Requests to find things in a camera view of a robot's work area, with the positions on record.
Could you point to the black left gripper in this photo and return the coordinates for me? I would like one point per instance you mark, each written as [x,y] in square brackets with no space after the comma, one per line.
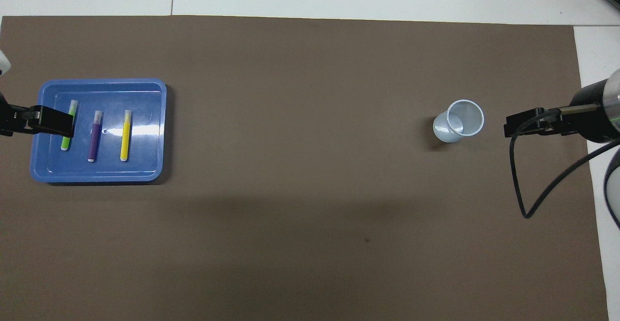
[5,117]

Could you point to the purple marker pen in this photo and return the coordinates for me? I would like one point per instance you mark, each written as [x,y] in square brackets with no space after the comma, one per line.
[94,137]

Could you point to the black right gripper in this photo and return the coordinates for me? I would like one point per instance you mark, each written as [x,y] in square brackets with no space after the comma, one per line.
[588,117]

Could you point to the brown table mat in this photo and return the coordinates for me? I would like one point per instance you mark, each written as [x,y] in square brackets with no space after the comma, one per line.
[310,190]

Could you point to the green marker pen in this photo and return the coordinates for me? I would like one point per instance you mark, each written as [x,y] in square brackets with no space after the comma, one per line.
[65,144]

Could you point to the blue plastic tray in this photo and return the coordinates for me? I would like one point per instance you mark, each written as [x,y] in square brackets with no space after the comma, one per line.
[145,166]

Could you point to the translucent plastic cup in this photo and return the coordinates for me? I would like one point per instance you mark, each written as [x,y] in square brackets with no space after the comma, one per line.
[445,129]

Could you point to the yellow marker pen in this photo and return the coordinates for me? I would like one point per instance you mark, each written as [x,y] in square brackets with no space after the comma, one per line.
[125,137]

